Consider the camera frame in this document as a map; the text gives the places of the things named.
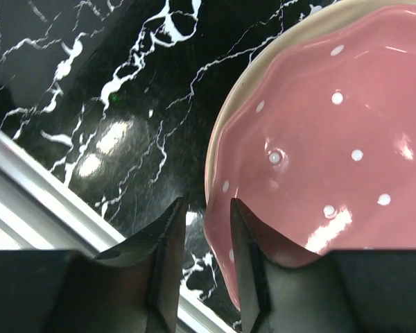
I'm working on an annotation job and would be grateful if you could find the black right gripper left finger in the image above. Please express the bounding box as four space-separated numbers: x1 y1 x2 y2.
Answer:
0 198 187 332

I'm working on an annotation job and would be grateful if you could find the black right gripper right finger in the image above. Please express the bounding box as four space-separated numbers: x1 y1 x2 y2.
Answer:
230 198 416 332

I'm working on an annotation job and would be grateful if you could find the pink bottom plate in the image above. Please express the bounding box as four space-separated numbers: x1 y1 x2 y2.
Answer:
204 4 416 306

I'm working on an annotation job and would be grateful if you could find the cream and blue leaf plate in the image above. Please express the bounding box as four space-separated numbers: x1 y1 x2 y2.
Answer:
205 0 416 199

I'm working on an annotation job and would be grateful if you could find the aluminium front rail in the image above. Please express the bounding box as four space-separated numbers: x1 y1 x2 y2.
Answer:
0 119 229 333

